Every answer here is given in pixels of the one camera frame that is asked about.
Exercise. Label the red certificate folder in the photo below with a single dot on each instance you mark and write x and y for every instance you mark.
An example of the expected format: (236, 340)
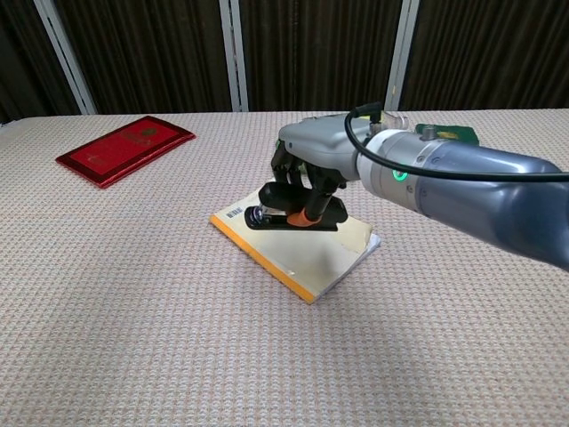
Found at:
(122, 149)

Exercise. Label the yellow spine notebook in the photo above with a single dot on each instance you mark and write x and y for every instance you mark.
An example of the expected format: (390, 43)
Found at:
(302, 258)

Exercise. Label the green and yellow sponge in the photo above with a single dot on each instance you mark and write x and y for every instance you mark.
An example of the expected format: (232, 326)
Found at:
(453, 132)

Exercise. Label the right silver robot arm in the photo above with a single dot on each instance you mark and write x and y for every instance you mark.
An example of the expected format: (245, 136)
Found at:
(467, 187)

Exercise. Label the clear bottle with green label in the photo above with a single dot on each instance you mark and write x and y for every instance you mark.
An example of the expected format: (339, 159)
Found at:
(393, 120)

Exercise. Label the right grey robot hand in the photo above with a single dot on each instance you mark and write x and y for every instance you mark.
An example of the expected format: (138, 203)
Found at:
(320, 149)

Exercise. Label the grey metal partition post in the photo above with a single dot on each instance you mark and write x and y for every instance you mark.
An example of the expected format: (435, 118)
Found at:
(233, 53)
(400, 53)
(64, 53)

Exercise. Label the black stapler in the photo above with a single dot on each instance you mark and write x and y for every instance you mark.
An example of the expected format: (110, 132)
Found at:
(284, 209)

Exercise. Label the beige woven tablecloth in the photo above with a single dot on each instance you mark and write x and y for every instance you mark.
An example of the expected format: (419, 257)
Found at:
(133, 289)

